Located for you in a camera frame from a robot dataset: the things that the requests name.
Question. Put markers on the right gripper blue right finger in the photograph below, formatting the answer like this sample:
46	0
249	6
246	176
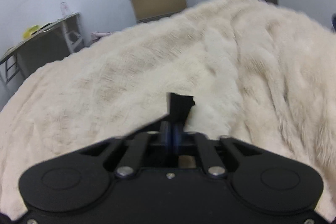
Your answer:
194	150

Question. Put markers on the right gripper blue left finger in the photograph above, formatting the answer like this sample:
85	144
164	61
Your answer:
146	149

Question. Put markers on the blue and black garment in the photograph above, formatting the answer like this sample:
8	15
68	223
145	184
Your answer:
179	107

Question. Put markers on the grey folding table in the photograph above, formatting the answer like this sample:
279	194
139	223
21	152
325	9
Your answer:
53	42

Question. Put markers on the cream fluffy blanket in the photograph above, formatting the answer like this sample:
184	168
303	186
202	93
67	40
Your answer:
257	72

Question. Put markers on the yellow object on table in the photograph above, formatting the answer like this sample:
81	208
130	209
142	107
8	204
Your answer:
30	31

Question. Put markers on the clear plastic bottle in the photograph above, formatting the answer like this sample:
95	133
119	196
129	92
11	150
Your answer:
64	8

